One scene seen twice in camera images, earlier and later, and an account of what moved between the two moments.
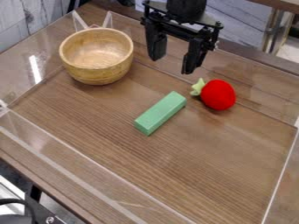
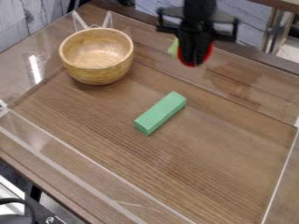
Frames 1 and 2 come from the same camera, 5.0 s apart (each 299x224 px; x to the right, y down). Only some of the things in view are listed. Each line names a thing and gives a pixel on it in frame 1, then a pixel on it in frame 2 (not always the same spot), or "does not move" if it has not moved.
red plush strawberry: (218, 94) to (174, 51)
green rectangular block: (164, 108) does not move
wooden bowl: (97, 55) does not move
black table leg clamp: (36, 213) does not move
